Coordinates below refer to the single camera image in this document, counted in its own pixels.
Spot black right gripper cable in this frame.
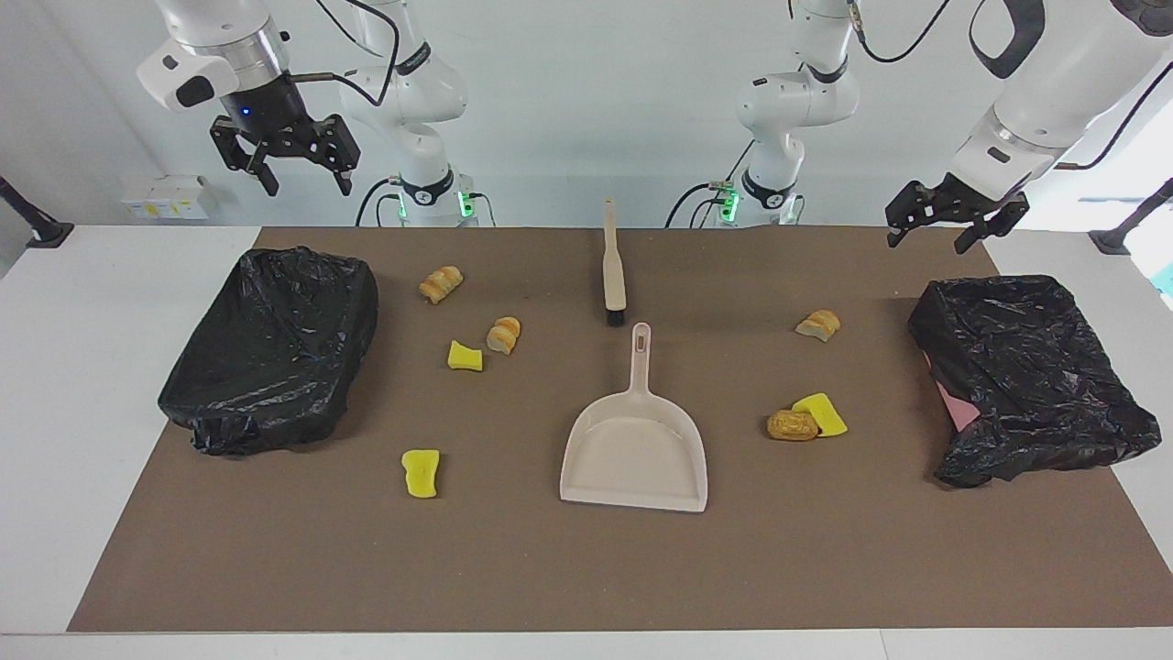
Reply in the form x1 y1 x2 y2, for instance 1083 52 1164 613
291 0 404 109

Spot brown oval bun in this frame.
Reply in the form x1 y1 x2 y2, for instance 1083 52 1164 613
767 410 819 442

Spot beige plastic dustpan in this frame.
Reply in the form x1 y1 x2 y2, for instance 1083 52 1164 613
559 322 709 513

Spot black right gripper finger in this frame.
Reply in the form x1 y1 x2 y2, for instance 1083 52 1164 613
211 115 280 198
312 114 361 196

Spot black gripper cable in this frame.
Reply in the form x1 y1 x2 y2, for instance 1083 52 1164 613
291 0 404 109
850 0 1173 171

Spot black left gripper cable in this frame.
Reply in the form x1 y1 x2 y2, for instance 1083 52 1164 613
850 0 1173 171

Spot brown table mat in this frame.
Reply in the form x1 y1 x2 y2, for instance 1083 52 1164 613
67 226 1173 633

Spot yellow wavy sponge piece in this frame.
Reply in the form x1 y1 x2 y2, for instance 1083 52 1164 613
401 449 441 499

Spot white wall socket box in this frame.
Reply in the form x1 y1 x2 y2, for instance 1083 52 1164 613
122 175 218 221

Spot beige hand brush black bristles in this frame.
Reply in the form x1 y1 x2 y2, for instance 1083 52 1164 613
602 198 628 328

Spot pink plastic bin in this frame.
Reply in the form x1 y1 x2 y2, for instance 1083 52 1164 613
933 353 980 432

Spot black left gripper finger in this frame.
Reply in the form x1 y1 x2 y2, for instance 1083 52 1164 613
885 181 937 248
955 197 1029 255

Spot black plastic trash bag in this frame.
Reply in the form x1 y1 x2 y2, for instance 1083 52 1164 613
907 274 1163 489
158 246 379 457

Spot large yellow sponge piece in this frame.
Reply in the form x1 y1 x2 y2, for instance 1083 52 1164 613
793 392 849 437

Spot striped croissant bread piece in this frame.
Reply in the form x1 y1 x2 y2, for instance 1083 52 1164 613
419 266 464 305

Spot black camera stand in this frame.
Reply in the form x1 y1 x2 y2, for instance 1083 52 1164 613
1089 179 1173 256
0 176 74 249

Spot black base power cable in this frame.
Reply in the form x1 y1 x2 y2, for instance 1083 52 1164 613
356 178 404 227
666 181 734 228

